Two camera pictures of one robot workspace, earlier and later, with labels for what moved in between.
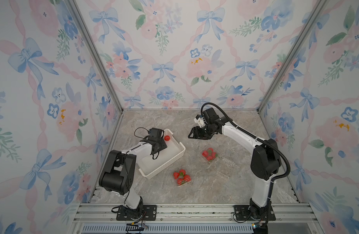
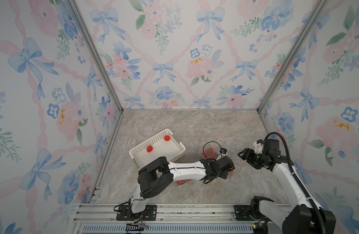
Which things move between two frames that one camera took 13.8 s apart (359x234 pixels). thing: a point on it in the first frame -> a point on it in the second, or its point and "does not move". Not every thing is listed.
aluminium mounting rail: x=194 y=219 does not move
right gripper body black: x=204 y=132 -> x=257 y=159
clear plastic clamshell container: x=181 y=178 does not move
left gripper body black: x=161 y=144 -> x=223 y=176
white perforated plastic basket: x=149 y=166 does not move
